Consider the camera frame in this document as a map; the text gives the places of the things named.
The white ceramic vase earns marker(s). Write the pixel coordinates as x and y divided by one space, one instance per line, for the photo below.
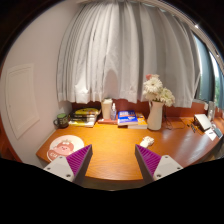
154 120

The green mug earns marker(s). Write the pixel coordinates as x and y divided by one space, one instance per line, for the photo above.
61 121

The stack of dark books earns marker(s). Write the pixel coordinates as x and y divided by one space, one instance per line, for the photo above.
85 117

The white tilted device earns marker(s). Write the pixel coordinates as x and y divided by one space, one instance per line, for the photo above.
203 121

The white and pink flowers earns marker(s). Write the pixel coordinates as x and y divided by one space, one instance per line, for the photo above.
153 90

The white plastic tumbler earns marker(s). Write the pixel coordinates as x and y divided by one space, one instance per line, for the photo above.
106 105

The yellow book under blue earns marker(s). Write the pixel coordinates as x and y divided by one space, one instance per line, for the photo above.
142 123

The red flat book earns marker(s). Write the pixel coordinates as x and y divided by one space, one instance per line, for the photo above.
107 121

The round cartoon mouse pad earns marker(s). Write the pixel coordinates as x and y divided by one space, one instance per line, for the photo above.
64 146

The small clear spray bottle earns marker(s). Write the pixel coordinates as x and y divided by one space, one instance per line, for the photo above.
113 112

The white curtain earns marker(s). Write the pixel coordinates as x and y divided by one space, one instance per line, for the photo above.
109 48

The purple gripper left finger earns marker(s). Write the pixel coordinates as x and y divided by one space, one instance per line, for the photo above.
73 167

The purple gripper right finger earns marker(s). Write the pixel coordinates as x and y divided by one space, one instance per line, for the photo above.
154 167

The white wall panel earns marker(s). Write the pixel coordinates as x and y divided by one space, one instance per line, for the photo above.
20 99

